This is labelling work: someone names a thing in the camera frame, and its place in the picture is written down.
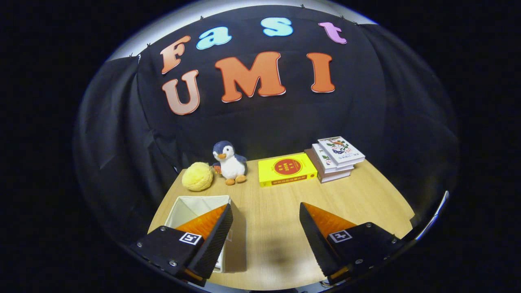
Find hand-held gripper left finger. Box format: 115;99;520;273
130;203;234;287

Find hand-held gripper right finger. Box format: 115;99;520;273
299;202;409;285

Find brown fabric storage box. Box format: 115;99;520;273
164;195;247;273

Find brown cover book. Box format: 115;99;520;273
304;148;352;184

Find yellow round plush toy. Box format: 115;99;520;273
182;162;214;192

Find penguin plush toy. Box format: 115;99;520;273
212;140;248;186

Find yellow book red label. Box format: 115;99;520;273
258;153;318;188

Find white book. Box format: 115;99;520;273
312;143;355;173

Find white book flower cover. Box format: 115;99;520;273
317;136;366;167

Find black backdrop cloth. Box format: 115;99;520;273
73;5;460;245

